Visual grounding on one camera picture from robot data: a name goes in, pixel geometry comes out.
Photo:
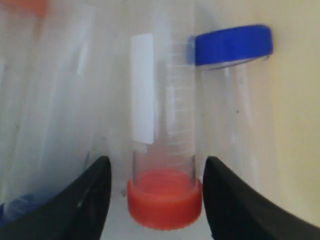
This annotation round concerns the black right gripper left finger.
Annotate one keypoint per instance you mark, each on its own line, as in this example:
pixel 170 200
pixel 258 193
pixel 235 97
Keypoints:
pixel 78 212

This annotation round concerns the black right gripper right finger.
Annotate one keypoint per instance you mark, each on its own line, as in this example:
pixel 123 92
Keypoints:
pixel 235 211

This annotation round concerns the clear tube with red band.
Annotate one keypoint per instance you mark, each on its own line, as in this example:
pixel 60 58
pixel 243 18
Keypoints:
pixel 163 191

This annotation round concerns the cream plastic bin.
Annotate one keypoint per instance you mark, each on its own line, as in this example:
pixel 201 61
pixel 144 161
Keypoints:
pixel 65 101

